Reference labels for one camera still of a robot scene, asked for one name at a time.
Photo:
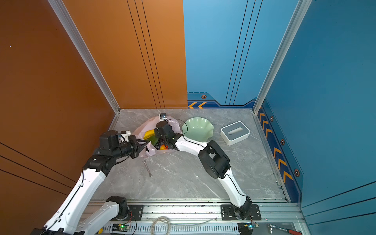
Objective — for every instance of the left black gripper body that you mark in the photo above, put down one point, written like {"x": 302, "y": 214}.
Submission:
{"x": 131, "y": 148}

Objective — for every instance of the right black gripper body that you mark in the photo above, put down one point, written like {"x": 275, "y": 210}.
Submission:
{"x": 158, "y": 134}

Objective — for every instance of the green leaf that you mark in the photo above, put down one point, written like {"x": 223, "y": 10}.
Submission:
{"x": 154, "y": 140}

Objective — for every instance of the red yellow mango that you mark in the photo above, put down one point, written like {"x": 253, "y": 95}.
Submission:
{"x": 163, "y": 147}

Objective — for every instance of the yellow banana bunch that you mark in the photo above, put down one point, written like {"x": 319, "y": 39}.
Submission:
{"x": 149, "y": 134}

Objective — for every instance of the pink plastic bag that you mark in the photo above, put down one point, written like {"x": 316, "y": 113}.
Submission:
{"x": 149, "y": 150}

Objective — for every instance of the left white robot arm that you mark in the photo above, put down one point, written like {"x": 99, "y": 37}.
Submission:
{"x": 66, "y": 220}

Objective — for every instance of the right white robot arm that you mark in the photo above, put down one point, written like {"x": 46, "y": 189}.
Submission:
{"x": 215, "y": 162}

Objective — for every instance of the light green fruit plate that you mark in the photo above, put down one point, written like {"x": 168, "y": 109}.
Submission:
{"x": 198, "y": 129}

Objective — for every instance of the small metal wrench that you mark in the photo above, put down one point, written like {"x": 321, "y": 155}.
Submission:
{"x": 147, "y": 168}

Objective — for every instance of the white grey tissue box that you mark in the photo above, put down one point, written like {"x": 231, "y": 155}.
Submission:
{"x": 234, "y": 133}

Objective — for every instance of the left green circuit board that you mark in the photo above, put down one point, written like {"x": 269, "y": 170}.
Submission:
{"x": 120, "y": 228}

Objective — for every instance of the green circuit board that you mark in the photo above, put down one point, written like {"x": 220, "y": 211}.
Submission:
{"x": 247, "y": 228}
{"x": 120, "y": 228}

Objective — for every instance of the right green circuit board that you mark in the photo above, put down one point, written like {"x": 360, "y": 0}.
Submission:
{"x": 247, "y": 228}

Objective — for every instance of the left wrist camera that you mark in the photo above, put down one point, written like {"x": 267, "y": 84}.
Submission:
{"x": 113, "y": 144}

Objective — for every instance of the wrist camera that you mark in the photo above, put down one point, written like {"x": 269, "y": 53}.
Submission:
{"x": 163, "y": 117}
{"x": 113, "y": 144}

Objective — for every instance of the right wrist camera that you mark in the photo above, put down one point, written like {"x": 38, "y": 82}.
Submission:
{"x": 163, "y": 117}

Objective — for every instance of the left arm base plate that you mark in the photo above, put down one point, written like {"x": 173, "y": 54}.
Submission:
{"x": 133, "y": 212}

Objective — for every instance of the aluminium front rail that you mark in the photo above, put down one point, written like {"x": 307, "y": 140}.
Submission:
{"x": 201, "y": 217}

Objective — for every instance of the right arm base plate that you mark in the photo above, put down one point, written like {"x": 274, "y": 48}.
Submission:
{"x": 230, "y": 212}

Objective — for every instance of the red handled tool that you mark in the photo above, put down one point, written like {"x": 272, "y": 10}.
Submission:
{"x": 286, "y": 230}

